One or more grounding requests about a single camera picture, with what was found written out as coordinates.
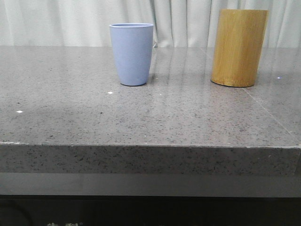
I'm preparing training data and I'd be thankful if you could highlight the blue plastic cup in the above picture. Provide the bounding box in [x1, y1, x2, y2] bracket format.
[110, 23, 154, 86]

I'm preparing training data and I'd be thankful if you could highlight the bamboo cylinder holder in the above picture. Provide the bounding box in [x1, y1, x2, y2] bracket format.
[211, 9, 269, 88]

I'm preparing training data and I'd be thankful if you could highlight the white curtain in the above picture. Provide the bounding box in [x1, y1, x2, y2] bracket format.
[0, 0, 301, 48]

